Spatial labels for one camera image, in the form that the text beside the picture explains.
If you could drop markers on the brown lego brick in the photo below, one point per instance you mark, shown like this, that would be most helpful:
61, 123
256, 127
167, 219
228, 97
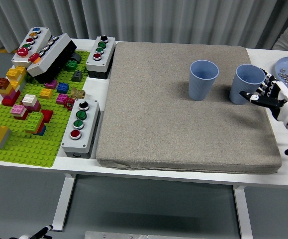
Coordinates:
1, 82

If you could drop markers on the tilted grey black button box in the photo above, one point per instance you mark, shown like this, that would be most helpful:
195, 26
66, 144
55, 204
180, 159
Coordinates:
49, 58

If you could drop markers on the black curved lego piece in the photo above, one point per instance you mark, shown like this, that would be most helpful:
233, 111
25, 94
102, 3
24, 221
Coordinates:
76, 57

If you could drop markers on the grey button box black knob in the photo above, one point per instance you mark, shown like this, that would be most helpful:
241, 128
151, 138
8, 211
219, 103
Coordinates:
100, 51
80, 124

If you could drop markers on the dark grey sloped brick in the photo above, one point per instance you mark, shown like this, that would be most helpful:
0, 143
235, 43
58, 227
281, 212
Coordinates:
77, 76

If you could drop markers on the small yellow lego brick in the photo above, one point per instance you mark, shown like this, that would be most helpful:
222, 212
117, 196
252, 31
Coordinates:
46, 93

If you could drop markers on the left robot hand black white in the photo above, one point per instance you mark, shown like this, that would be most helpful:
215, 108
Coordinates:
44, 230

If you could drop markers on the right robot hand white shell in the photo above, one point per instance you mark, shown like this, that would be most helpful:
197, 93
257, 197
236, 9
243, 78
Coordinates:
285, 104

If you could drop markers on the grey five-button control box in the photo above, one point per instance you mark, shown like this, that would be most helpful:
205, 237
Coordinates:
31, 39

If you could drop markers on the grey-brown fabric mat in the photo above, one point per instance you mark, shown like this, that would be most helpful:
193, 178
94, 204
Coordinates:
158, 112

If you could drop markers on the blue lego brick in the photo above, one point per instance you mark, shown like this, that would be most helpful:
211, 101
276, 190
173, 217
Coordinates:
63, 87

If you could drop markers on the white table leg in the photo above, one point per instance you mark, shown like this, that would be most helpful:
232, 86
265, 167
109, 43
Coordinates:
61, 204
243, 214

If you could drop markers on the yellow white lego brick stack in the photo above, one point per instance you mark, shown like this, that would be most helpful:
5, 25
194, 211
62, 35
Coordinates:
15, 72

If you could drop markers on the white magenta lego brick stack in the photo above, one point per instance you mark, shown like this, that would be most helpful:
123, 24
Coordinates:
30, 100

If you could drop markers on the blue ribbed plastic cup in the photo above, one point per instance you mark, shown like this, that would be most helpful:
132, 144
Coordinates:
242, 87
199, 87

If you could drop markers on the grey pleated curtain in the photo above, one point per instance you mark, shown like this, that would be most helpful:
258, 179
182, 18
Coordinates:
133, 20

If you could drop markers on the yellow pink red brick tower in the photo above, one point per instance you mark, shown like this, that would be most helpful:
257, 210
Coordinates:
10, 95

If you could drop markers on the pink white lego brick stack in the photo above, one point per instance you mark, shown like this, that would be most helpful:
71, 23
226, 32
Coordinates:
19, 110

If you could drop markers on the green lego baseplate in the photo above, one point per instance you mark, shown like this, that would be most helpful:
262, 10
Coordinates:
34, 149

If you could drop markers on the green orange lego brick stack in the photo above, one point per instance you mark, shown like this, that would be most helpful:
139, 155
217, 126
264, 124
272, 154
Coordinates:
34, 122

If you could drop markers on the red lego brick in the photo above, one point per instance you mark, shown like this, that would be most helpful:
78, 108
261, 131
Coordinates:
48, 115

